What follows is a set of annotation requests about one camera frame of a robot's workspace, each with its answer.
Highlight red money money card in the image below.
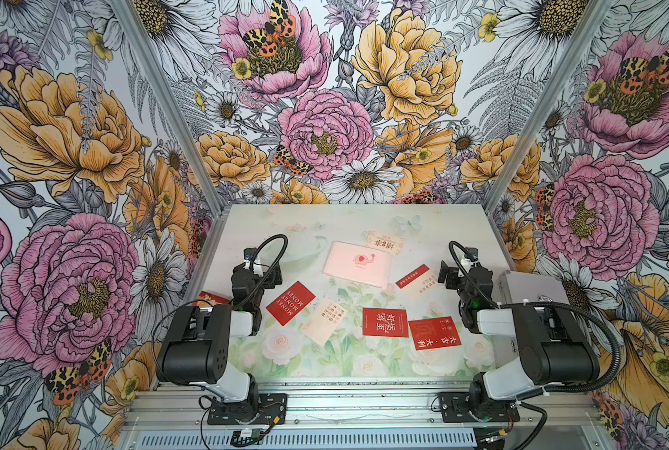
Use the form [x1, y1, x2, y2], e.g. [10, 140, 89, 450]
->
[266, 281, 316, 326]

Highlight pale pink text card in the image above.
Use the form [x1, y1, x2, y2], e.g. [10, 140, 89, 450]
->
[301, 299, 347, 347]

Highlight pink elephant photo album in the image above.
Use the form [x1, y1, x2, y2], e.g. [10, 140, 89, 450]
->
[322, 241, 392, 289]

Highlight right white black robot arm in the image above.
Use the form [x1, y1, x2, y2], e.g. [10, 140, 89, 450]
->
[437, 262, 600, 422]

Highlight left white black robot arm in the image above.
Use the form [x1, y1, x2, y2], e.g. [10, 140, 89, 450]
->
[156, 262, 282, 424]

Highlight silver aluminium case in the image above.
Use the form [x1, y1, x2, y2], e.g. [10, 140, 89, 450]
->
[490, 269, 572, 371]

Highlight red box at left edge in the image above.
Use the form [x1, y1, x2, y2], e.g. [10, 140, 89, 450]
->
[194, 291, 231, 308]

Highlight red card gold characters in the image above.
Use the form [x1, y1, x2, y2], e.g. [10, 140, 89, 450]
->
[409, 317, 462, 351]

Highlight red and pink card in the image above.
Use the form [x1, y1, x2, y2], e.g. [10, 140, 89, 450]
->
[396, 264, 437, 300]

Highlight pale card red characters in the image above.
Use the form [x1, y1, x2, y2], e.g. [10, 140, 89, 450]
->
[366, 231, 404, 256]

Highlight red card white characters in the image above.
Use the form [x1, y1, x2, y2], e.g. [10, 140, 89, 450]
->
[362, 307, 409, 339]

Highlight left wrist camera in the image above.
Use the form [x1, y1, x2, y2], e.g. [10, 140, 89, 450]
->
[244, 247, 260, 264]

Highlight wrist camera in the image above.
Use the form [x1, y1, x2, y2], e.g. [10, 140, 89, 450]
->
[244, 247, 260, 264]
[460, 247, 480, 271]

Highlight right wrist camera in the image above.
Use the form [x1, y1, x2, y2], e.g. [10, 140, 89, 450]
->
[460, 247, 480, 271]

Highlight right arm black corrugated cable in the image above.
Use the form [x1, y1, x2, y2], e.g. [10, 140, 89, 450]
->
[447, 240, 623, 450]

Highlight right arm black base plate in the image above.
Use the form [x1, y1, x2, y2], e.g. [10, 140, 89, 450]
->
[436, 392, 520, 423]

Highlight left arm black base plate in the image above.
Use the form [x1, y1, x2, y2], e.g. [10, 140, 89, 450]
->
[206, 393, 289, 426]

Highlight aluminium front rail frame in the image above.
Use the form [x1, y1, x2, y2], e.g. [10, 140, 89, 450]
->
[117, 378, 616, 449]

